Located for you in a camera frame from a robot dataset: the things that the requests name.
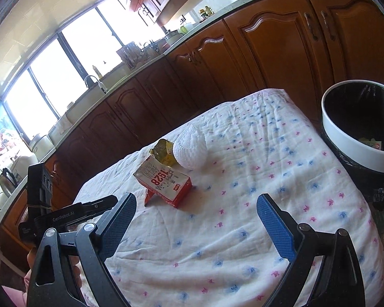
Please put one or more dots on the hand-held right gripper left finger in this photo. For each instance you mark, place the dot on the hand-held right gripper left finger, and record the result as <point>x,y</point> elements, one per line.
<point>118,220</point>

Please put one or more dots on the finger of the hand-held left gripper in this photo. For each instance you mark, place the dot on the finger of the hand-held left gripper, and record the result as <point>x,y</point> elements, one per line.
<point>104,205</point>

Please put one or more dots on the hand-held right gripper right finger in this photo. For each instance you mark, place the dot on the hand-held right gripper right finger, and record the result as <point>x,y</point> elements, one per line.
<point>276,227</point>

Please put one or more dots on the red white carton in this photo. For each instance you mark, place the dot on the red white carton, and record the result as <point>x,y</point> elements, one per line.
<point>166,182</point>

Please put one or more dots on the gold foil wrapper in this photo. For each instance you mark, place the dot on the gold foil wrapper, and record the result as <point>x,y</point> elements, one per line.
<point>163,150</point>

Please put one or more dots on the white bin with black liner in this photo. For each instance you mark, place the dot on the white bin with black liner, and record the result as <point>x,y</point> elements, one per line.
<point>348,147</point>

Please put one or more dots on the green drink carton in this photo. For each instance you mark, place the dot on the green drink carton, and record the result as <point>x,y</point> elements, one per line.
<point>369,142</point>

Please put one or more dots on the person's left hand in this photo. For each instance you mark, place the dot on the person's left hand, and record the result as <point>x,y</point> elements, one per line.
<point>76,275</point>

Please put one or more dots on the white rice cooker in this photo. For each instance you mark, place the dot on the white rice cooker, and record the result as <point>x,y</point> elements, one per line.
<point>24,166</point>

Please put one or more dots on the steel kettle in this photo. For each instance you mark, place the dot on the steel kettle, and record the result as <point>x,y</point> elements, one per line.
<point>8,182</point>

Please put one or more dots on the white lidded pot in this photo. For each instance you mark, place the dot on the white lidded pot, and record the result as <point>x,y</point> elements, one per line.
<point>41,144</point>

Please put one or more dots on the white floral tablecloth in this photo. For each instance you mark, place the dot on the white floral tablecloth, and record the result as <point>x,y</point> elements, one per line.
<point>243,172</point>

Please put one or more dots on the person's pink clothing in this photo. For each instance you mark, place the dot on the person's pink clothing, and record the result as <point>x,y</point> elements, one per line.
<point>14,294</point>

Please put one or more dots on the chrome faucet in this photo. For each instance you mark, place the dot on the chrome faucet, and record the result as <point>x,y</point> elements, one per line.
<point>99,85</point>

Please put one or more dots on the small windowsill bottle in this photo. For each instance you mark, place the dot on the small windowsill bottle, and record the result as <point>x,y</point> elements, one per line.
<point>95,71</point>

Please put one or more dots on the kitchen window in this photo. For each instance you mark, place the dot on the kitchen window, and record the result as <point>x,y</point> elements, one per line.
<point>83,44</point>

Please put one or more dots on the white kitchen countertop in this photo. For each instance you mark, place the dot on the white kitchen countertop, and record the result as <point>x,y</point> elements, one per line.
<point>147,61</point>

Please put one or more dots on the utensil rack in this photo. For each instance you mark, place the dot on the utensil rack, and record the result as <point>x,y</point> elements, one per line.
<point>128,54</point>

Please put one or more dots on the white ceramic cooker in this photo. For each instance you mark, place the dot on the white ceramic cooker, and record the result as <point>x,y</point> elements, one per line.
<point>172,37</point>

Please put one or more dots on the wooden base cabinets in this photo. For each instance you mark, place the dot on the wooden base cabinets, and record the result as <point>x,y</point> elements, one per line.
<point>275,44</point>

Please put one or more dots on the pale green container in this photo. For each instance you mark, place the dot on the pale green container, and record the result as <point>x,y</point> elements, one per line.
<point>186,28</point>

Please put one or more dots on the brown condiment jar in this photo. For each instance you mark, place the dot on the brown condiment jar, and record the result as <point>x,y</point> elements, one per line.
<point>201,14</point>

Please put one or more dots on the dark sauce bottle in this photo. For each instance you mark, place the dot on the dark sauce bottle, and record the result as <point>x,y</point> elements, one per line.
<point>211,11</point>

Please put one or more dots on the blue wall poster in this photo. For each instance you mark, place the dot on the blue wall poster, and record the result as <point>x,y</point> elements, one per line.
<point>0,128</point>

